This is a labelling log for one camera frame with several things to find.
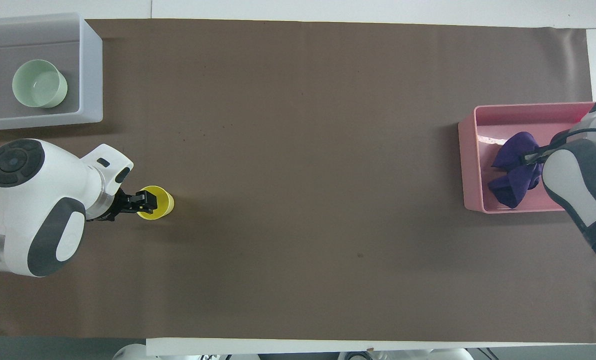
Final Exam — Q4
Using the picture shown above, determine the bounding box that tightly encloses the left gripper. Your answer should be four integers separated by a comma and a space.
97, 188, 133, 222

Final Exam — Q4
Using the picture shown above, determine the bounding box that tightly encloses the yellow cup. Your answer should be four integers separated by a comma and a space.
136, 185, 175, 221

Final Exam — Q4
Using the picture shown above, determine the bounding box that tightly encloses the translucent grey plastic box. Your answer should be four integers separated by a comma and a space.
0, 12, 104, 132

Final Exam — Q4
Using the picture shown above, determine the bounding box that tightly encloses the pink plastic box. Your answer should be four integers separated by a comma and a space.
458, 102, 596, 215

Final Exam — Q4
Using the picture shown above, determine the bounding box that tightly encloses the pale green bowl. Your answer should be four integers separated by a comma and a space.
12, 59, 69, 109

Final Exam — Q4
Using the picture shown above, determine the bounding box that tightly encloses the purple cloth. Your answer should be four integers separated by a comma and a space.
487, 131, 547, 209

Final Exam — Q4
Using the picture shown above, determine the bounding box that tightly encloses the black cable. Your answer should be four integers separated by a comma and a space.
549, 127, 596, 151

